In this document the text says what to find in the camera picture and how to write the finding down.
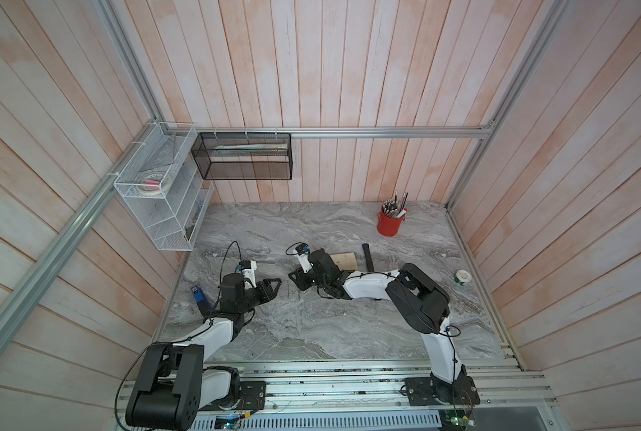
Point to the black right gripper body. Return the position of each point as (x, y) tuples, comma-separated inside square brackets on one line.
[(322, 284)]

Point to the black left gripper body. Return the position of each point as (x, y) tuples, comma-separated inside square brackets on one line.
[(249, 301)]

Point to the pale wooden block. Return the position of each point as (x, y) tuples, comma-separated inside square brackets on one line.
[(345, 261)]

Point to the claw hammer orange black handle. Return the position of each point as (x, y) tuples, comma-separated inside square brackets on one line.
[(368, 257)]

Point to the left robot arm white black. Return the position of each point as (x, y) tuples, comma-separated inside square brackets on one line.
[(174, 383)]

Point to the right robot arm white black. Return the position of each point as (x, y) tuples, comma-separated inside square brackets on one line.
[(422, 303)]

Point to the red metal pencil bucket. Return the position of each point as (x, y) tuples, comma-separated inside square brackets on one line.
[(389, 226)]

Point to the bundle of pencils and pens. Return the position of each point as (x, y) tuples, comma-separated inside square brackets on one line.
[(395, 208)]

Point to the green white tape roll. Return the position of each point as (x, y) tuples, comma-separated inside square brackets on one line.
[(462, 277)]

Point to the roll of tape on shelf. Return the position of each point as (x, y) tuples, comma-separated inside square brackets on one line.
[(154, 184)]

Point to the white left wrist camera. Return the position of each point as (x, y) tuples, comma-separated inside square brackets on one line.
[(248, 268)]

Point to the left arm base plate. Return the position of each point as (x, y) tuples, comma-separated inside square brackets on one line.
[(248, 397)]

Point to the white wire wall shelf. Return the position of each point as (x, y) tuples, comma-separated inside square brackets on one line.
[(172, 220)]

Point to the black mesh wall basket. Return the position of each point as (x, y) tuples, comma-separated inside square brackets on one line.
[(244, 156)]

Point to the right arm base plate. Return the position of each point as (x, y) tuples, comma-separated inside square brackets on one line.
[(442, 391)]

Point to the aluminium mounting rail bed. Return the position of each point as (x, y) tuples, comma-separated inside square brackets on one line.
[(386, 394)]

